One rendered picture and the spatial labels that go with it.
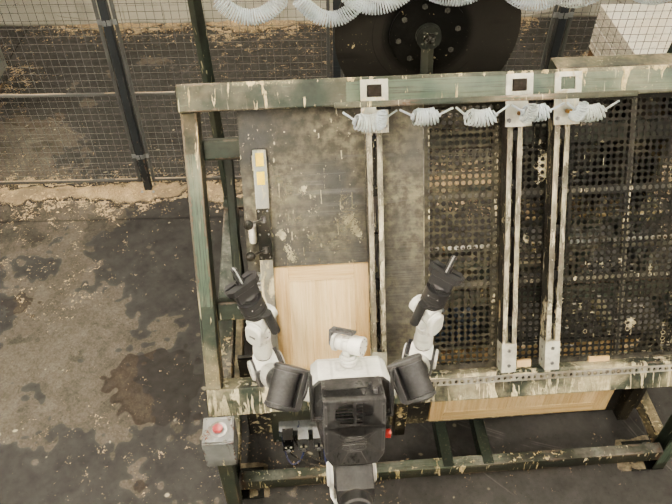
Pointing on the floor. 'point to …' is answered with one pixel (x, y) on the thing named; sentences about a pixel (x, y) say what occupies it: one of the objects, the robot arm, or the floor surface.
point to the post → (230, 484)
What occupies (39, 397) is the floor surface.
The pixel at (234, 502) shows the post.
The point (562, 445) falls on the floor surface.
